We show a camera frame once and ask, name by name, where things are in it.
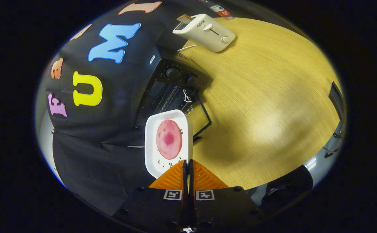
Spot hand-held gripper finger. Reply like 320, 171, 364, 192
188, 159, 267, 231
112, 159, 189, 232

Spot white square plate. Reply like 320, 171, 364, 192
144, 109, 194, 179

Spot pink round ham slice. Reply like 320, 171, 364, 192
156, 119, 183, 160

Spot black toaster oven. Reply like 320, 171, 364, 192
134, 45, 213, 143

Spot white bread toaster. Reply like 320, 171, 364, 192
172, 14, 236, 53

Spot black backdrop cloth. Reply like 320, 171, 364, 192
36, 0, 215, 216

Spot brown bread slice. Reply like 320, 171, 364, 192
177, 14, 195, 24

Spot black chair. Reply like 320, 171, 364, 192
323, 81, 347, 159

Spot red label plastic bottle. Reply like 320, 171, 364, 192
201, 0, 234, 20

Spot white toaster cable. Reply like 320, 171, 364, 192
177, 44, 198, 53

